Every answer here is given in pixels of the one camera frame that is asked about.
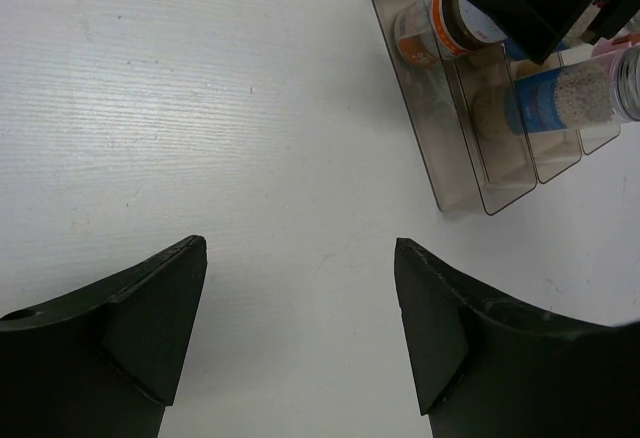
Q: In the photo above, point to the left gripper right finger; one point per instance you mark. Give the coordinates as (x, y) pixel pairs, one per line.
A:
(486, 364)

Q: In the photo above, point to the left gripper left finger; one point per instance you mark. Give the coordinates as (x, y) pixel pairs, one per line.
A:
(106, 359)

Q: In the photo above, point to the pink cap spice bottle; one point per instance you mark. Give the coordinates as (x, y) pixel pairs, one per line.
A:
(622, 42)

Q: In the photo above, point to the red label spice jar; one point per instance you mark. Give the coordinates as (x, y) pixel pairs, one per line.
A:
(450, 23)

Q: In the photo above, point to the silver lid pearl jar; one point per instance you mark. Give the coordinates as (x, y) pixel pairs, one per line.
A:
(601, 90)
(515, 52)

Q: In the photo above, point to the clear acrylic organizer tray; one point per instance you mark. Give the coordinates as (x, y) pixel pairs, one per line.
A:
(478, 153)

